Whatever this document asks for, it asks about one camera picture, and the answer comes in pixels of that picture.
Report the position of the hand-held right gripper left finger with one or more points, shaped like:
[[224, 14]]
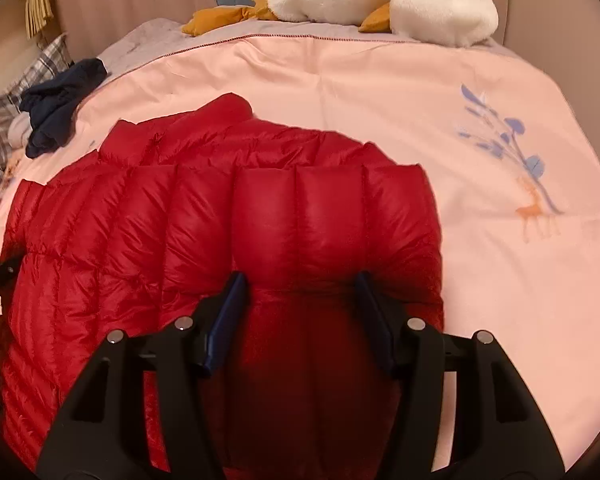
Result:
[[226, 310]]

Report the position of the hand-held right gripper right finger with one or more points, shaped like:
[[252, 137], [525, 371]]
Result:
[[375, 312]]

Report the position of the red down jacket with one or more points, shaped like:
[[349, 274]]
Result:
[[205, 220]]

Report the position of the light grey garment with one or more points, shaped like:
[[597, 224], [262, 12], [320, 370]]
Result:
[[20, 130]]

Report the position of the pink deer printed duvet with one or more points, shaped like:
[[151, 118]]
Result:
[[430, 170]]

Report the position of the grey plaid pillow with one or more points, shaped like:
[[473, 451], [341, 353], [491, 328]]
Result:
[[10, 110]]

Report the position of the navy blue garment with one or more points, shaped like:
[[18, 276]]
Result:
[[55, 105]]

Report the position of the yellow tasselled curtain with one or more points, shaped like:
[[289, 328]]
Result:
[[36, 2]]

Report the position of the grey bed sheet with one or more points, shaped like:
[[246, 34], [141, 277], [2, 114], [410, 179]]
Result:
[[145, 40]]

